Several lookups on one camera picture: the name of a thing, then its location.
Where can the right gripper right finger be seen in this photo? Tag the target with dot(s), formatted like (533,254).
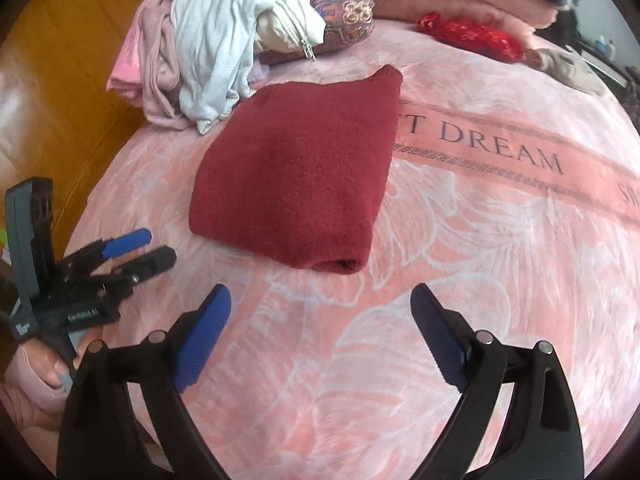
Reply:
(540,437)

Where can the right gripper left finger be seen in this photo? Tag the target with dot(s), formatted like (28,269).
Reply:
(99,436)

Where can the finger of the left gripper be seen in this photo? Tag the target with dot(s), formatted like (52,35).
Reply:
(140,269)
(87,259)

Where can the dark red knit sweater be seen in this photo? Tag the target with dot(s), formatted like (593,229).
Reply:
(299,172)

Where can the pink sleeved left forearm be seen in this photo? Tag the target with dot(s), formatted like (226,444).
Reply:
(27,403)

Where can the person's left hand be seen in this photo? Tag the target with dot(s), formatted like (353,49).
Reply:
(47,366)

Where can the pink garment pile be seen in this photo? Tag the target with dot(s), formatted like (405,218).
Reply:
(146,72)

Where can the white striped knit garment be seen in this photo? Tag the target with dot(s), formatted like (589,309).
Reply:
(214,41)

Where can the cream zippered garment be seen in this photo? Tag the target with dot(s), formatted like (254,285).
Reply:
(290,26)

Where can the purple paisley pillow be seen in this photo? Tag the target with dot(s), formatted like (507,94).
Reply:
(348,22)

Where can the beige garment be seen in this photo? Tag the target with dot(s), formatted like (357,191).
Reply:
(568,68)

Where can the red patterned cloth bag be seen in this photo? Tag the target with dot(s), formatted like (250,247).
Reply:
(473,37)

